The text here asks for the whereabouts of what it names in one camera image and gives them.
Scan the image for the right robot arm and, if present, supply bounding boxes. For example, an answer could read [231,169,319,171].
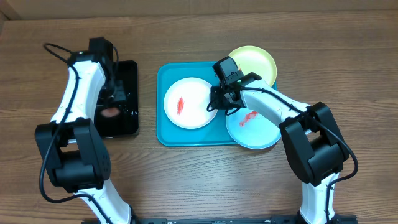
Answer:
[207,73,351,223]

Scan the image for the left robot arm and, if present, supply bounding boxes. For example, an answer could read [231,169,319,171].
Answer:
[35,47,139,223]

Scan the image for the white plate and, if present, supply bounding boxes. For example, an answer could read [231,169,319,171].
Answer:
[163,77,218,129]

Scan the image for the yellow-green plate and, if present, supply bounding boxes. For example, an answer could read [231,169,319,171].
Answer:
[228,45,277,86]

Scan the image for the teal serving tray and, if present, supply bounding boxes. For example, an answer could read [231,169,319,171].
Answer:
[155,61,279,147]

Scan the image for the pink sponge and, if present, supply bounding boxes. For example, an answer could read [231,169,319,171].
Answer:
[101,108,120,118]

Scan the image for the light blue plate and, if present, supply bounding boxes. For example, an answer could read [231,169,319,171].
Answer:
[226,108,281,150]

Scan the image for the black rectangular tray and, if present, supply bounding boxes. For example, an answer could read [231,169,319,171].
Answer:
[94,60,139,138]

